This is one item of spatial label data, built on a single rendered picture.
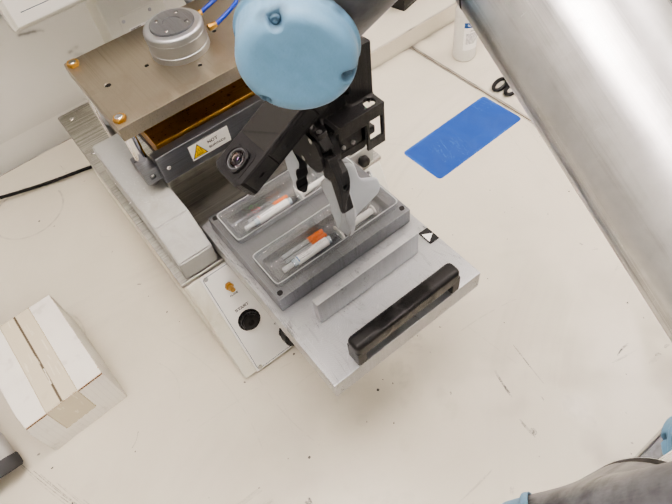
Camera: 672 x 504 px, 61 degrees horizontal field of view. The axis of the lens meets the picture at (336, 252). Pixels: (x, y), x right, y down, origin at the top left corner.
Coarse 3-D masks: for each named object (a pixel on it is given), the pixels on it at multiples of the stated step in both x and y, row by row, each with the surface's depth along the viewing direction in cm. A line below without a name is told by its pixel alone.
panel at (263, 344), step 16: (208, 272) 77; (224, 272) 78; (208, 288) 77; (224, 288) 79; (240, 288) 80; (224, 304) 79; (240, 304) 81; (256, 304) 82; (240, 320) 81; (272, 320) 84; (240, 336) 82; (256, 336) 84; (272, 336) 85; (256, 352) 85; (272, 352) 86; (256, 368) 86
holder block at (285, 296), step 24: (360, 168) 75; (216, 216) 73; (288, 216) 72; (384, 216) 70; (408, 216) 71; (264, 240) 70; (360, 240) 68; (336, 264) 68; (264, 288) 68; (288, 288) 65; (312, 288) 68
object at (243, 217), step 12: (276, 180) 74; (288, 180) 74; (312, 180) 74; (264, 192) 73; (276, 192) 73; (288, 192) 73; (300, 192) 73; (312, 192) 72; (240, 204) 73; (252, 204) 72; (264, 204) 72; (276, 204) 72; (288, 204) 72; (228, 216) 72; (240, 216) 71; (252, 216) 71; (264, 216) 71; (228, 228) 70; (240, 228) 70; (252, 228) 70
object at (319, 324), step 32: (416, 224) 72; (224, 256) 73; (384, 256) 65; (416, 256) 69; (448, 256) 69; (256, 288) 69; (320, 288) 68; (352, 288) 65; (384, 288) 67; (288, 320) 66; (320, 320) 65; (352, 320) 65; (416, 320) 64; (320, 352) 63; (384, 352) 64; (352, 384) 64
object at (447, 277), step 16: (448, 272) 63; (416, 288) 62; (432, 288) 62; (448, 288) 64; (400, 304) 61; (416, 304) 61; (384, 320) 60; (400, 320) 61; (352, 336) 59; (368, 336) 59; (384, 336) 61; (352, 352) 60
